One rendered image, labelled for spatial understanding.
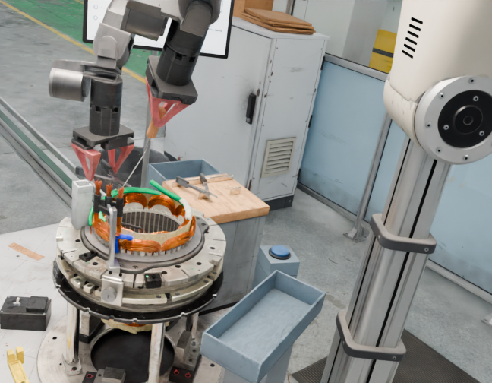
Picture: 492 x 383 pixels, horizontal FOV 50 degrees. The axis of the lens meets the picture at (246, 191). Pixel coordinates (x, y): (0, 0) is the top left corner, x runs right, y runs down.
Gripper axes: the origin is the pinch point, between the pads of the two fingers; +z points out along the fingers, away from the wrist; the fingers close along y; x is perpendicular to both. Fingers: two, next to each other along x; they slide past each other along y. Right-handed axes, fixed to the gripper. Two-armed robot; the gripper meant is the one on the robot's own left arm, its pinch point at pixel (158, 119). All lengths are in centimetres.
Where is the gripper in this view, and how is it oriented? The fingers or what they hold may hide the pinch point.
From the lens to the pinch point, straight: 94.6
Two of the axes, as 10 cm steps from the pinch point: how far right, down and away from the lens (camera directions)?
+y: 3.0, 7.1, -6.3
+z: -3.7, 7.0, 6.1
